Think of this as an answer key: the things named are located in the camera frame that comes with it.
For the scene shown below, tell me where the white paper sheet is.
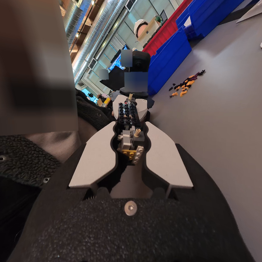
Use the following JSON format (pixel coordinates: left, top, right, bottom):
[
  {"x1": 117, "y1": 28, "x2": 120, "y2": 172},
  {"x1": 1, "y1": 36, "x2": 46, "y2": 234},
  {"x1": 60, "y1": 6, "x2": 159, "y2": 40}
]
[{"x1": 236, "y1": 6, "x2": 262, "y2": 23}]

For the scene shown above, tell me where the grey desk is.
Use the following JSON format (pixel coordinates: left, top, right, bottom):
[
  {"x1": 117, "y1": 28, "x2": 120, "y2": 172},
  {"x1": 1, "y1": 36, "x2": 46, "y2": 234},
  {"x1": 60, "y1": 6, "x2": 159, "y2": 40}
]
[{"x1": 111, "y1": 6, "x2": 262, "y2": 262}]

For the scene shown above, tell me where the large blue plastic bin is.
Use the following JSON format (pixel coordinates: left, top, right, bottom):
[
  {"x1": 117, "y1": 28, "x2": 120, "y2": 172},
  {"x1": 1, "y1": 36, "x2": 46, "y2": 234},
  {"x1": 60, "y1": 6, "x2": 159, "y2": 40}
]
[{"x1": 176, "y1": 0, "x2": 245, "y2": 41}]

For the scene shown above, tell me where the silver ventilation duct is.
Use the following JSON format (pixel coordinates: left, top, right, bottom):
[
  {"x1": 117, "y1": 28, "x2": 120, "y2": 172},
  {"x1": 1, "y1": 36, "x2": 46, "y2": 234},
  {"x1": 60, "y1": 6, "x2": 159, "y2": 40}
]
[
  {"x1": 72, "y1": 0, "x2": 132, "y2": 83},
  {"x1": 64, "y1": 0, "x2": 91, "y2": 42}
]

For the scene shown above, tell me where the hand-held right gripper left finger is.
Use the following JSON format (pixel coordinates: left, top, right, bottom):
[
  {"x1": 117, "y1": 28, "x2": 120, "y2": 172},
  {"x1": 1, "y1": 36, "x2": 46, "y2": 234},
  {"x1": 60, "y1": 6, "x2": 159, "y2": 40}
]
[{"x1": 69, "y1": 122, "x2": 121, "y2": 196}]

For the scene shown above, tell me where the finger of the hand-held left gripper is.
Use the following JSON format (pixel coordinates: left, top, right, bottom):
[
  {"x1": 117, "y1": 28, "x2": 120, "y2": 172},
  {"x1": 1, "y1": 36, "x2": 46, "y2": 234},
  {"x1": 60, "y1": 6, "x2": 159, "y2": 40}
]
[
  {"x1": 134, "y1": 98, "x2": 153, "y2": 122},
  {"x1": 112, "y1": 96, "x2": 123, "y2": 123}
]

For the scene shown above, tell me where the pile of small toy bricks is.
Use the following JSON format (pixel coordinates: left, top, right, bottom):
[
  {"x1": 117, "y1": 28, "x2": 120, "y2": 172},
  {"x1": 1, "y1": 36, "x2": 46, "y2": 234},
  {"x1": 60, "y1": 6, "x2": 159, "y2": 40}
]
[{"x1": 169, "y1": 69, "x2": 206, "y2": 98}]

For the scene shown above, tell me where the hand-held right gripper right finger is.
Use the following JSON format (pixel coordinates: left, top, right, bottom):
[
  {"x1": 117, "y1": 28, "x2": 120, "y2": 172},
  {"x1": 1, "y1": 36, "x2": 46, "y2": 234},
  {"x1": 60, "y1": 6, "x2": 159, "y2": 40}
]
[{"x1": 143, "y1": 122, "x2": 194, "y2": 198}]

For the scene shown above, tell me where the white dome helmet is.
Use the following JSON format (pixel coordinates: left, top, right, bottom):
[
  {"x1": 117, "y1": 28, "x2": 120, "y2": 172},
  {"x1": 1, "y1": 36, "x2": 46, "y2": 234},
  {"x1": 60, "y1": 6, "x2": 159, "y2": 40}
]
[{"x1": 134, "y1": 19, "x2": 150, "y2": 40}]

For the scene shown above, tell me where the wall monitor screen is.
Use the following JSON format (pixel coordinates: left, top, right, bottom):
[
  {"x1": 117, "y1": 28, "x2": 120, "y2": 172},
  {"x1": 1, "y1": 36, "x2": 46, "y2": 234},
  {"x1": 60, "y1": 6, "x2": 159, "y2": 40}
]
[{"x1": 108, "y1": 44, "x2": 132, "y2": 71}]

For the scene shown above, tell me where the cardboard box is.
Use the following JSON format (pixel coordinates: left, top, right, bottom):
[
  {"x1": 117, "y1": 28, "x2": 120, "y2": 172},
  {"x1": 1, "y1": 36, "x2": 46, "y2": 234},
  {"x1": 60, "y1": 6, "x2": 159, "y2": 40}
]
[{"x1": 138, "y1": 17, "x2": 160, "y2": 45}]

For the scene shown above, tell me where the dark grey toy brick model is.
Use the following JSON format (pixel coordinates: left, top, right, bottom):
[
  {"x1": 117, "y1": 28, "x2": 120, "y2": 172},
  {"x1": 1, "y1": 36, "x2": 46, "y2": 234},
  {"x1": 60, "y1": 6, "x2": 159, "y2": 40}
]
[{"x1": 116, "y1": 93, "x2": 146, "y2": 166}]

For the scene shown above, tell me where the red plastic bin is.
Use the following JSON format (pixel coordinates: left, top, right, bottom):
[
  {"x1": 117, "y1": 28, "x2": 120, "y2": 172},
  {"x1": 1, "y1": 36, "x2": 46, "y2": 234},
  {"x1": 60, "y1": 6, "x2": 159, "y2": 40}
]
[{"x1": 142, "y1": 0, "x2": 193, "y2": 56}]

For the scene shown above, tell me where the black fleece jacket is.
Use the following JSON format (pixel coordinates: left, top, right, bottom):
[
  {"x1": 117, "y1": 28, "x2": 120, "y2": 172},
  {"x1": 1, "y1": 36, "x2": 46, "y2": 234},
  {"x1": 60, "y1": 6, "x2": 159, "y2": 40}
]
[{"x1": 0, "y1": 90, "x2": 112, "y2": 262}]

